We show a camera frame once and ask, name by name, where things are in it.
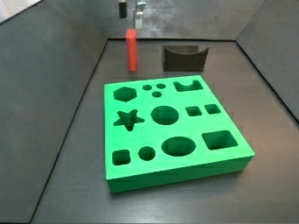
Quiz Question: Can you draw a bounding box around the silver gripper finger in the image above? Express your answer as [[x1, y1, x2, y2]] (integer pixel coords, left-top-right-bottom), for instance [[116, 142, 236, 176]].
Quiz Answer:
[[117, 0, 127, 18], [133, 0, 147, 29]]

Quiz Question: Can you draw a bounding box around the red square-circle block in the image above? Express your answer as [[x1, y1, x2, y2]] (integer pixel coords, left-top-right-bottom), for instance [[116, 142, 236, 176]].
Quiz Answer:
[[125, 29, 137, 72]]

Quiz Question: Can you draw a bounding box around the green foam shape board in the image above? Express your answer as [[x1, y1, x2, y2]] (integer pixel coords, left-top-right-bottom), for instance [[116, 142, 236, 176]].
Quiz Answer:
[[104, 75, 255, 193]]

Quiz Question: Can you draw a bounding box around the black curved stand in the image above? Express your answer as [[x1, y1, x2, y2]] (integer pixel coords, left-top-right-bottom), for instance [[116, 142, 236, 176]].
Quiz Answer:
[[163, 45, 209, 72]]

